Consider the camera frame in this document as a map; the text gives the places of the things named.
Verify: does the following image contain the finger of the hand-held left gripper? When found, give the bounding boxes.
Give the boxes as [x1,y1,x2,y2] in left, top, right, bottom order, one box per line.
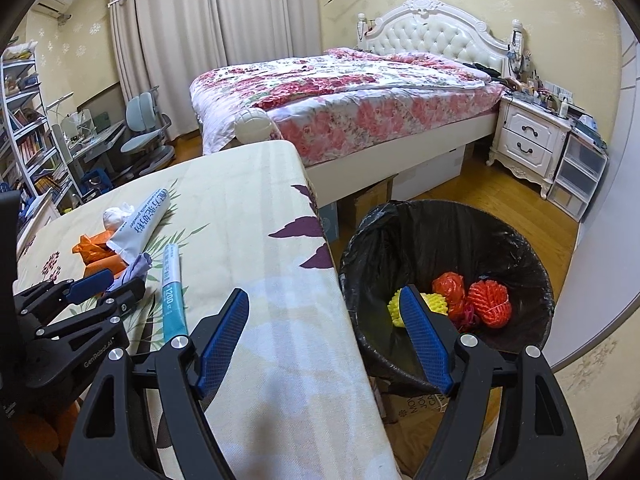
[35,280,147,356]
[14,268,117,326]

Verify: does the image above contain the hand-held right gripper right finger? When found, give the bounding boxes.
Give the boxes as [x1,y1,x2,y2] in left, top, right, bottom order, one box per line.
[399,284,588,480]

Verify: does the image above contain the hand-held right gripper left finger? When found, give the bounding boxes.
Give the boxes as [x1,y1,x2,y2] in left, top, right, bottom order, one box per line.
[62,287,251,480]

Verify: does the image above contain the orange plastic bag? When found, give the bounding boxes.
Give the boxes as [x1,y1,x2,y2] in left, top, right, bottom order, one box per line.
[71,230,128,281]

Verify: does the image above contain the lilac paper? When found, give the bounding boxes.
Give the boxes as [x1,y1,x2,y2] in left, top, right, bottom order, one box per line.
[107,252,153,293]

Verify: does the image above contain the yellow foam fruit net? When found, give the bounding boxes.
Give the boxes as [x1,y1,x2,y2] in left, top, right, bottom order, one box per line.
[387,287,448,331]

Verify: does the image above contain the teal tube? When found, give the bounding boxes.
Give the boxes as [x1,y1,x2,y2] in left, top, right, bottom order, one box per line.
[159,242,190,340]

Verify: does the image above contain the white squeeze tube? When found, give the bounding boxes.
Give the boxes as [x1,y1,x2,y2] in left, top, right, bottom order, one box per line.
[106,187,171,264]

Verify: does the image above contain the white tissue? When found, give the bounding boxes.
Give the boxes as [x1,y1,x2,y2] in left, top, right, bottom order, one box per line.
[102,201,132,231]

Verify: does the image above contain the trash bin with black bag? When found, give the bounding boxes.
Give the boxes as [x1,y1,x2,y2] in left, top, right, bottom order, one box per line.
[339,199,557,396]

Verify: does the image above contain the orange cloth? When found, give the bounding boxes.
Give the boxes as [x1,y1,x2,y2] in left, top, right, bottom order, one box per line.
[10,400,81,480]

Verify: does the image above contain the blue crate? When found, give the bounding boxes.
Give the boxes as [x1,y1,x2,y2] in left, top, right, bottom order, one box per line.
[80,170,108,196]

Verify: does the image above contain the floral printed tablecloth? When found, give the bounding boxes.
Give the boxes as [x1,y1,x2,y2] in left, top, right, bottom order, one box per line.
[15,140,401,480]

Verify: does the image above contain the grey study desk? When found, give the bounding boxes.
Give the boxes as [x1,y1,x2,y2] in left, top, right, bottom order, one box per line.
[52,110,131,196]

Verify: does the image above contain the brown cardboard box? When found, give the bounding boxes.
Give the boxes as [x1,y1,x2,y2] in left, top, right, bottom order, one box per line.
[350,175,398,218]

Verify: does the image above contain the pale blue box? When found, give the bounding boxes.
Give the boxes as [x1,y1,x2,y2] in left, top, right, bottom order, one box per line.
[320,202,341,241]

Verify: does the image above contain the white bookshelf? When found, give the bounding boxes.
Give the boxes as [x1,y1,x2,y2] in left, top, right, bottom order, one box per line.
[0,42,76,221]

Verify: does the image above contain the white storage box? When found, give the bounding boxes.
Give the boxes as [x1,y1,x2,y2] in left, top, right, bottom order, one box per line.
[392,142,468,201]

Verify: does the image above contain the grey-blue desk chair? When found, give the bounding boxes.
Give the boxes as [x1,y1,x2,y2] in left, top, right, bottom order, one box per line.
[120,87,176,176]

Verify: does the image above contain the white sliding wardrobe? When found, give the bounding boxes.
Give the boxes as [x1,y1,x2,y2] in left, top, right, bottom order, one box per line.
[545,5,640,480]

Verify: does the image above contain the clear plastic drawer unit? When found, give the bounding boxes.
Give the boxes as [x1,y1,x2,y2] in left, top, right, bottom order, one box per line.
[547,130,610,222]

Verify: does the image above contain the white nightstand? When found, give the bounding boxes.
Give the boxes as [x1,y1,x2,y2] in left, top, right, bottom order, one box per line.
[487,95,572,200]

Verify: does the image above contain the beige curtain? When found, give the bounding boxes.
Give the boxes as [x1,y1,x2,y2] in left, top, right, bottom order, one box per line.
[107,0,213,146]
[210,0,321,66]

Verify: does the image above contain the pile of small boxes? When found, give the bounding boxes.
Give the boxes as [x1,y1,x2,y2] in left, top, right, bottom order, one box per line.
[567,107,608,151]

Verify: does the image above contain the red floral quilt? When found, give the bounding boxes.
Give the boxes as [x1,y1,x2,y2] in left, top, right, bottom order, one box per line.
[190,47,506,166]

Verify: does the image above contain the cluster of small bottles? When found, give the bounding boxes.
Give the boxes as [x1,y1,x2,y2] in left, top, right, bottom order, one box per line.
[505,72,573,111]

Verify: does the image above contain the dark clothes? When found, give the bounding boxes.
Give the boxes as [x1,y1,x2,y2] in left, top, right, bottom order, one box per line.
[462,61,501,81]

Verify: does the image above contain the white air conditioner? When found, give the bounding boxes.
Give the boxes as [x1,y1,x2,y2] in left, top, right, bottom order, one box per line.
[32,0,76,16]

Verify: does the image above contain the white bed with tufted headboard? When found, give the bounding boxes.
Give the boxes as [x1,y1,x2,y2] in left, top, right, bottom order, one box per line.
[190,0,526,211]

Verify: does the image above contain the cardboard box with string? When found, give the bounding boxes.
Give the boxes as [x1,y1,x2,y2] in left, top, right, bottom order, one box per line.
[382,390,451,428]

